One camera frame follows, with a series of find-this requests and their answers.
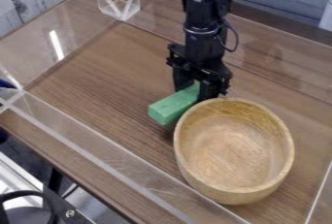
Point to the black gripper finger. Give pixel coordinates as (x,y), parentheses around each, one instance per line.
(210,89)
(184,78)

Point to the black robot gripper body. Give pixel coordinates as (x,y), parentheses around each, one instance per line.
(201,53)

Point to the green rectangular block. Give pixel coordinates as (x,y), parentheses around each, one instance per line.
(166,110)

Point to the brown wooden bowl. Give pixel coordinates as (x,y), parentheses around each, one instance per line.
(235,150)

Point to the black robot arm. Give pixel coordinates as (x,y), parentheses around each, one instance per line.
(206,12)

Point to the black table leg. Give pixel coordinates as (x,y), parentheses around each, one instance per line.
(55,181)

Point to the black metal bracket with screw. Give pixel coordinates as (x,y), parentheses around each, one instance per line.
(65,212)

